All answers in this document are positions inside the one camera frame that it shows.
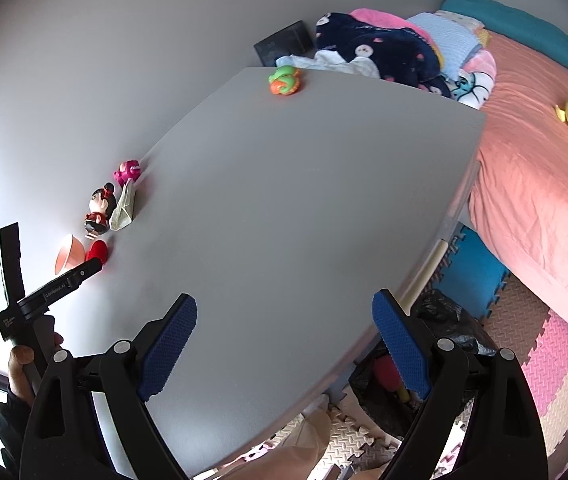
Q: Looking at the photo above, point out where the teal pillow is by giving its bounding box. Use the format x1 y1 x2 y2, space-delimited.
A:
438 0 568 58

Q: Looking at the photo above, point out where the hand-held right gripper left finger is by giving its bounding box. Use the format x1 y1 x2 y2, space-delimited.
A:
19 292 198 480

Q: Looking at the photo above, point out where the pink toy figure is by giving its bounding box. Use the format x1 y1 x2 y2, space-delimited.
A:
112 159 142 186

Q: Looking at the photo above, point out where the white cloth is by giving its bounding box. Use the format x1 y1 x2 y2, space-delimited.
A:
276 50 382 80

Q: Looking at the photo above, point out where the bed with salmon sheet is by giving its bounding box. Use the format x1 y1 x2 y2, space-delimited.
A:
466 30 568 321

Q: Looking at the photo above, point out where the green orange plastic toy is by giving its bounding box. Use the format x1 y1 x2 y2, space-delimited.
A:
268 64 305 97

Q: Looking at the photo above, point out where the foam puzzle floor mat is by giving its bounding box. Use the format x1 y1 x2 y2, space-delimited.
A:
244 225 568 480

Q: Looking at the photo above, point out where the black trash bag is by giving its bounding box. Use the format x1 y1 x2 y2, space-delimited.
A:
349 289 498 441

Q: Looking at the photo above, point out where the person's leg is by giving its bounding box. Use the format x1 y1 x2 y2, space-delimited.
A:
204 395 332 480

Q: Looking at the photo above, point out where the pink white cartoon blanket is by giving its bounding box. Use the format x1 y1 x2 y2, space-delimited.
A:
451 50 498 111

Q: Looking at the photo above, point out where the doll figurine with red bows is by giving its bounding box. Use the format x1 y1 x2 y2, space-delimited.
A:
83 183 117 240

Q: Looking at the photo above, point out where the black box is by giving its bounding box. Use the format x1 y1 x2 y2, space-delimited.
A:
253 20 315 67

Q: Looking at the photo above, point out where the navy patterned blanket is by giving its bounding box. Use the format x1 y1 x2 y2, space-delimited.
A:
314 11 457 100

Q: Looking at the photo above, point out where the light blue blanket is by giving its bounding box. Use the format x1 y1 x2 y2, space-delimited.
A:
406 11 484 78

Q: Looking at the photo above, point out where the red toy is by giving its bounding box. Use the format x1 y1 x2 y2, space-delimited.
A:
85 239 110 267

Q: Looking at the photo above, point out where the pink plastic bowl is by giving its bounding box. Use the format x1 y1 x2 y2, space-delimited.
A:
54 233 87 275

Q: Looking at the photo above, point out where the person's left forearm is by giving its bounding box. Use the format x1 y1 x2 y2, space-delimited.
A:
0 392 35 476

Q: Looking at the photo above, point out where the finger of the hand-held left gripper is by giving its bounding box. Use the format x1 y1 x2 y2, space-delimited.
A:
0 222 28 307
65 258 103 288

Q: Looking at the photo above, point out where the person's left hand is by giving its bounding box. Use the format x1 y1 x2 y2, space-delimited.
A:
6 331 65 406

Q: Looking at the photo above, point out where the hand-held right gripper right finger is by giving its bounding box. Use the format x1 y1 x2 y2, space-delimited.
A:
371 288 549 480

